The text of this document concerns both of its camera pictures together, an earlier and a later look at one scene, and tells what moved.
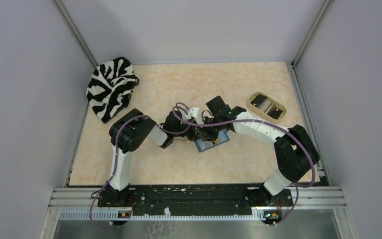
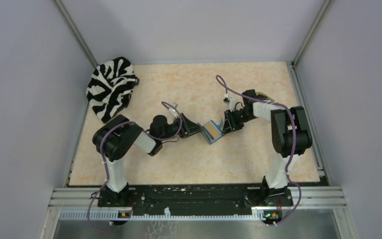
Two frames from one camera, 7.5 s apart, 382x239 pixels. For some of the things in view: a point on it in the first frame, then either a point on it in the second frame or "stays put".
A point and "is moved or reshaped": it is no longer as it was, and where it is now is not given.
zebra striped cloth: [109, 88] stays put
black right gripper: [206, 135] → [230, 124]
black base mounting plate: [195, 198] stays put
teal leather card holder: [222, 137] is moved or reshaped
